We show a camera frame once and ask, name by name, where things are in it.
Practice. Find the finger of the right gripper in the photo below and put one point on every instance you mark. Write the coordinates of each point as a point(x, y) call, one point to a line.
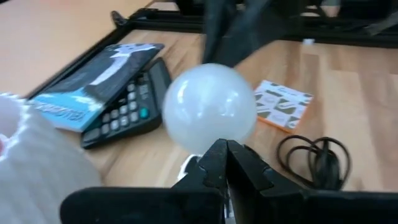
point(216, 28)
point(252, 31)

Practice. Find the beige desk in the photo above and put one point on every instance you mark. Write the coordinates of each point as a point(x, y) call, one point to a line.
point(46, 37)

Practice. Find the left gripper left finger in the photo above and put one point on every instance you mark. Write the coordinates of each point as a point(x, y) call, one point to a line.
point(205, 174)

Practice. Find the black metal table frame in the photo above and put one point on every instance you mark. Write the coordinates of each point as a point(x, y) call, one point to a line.
point(155, 21)

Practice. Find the white ribbed pen pot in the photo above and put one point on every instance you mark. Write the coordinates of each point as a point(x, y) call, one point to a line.
point(31, 174)

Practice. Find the patterned card pack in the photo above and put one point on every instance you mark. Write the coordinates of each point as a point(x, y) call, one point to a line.
point(283, 105)

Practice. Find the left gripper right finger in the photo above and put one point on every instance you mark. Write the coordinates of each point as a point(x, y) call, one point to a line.
point(255, 186)

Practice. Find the black desk calculator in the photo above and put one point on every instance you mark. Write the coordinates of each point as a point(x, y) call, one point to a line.
point(130, 112)

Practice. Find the blue and black book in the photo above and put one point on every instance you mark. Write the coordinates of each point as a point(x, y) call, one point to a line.
point(93, 84)

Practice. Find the white round lightbulb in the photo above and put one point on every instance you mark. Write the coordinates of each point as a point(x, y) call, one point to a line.
point(210, 107)

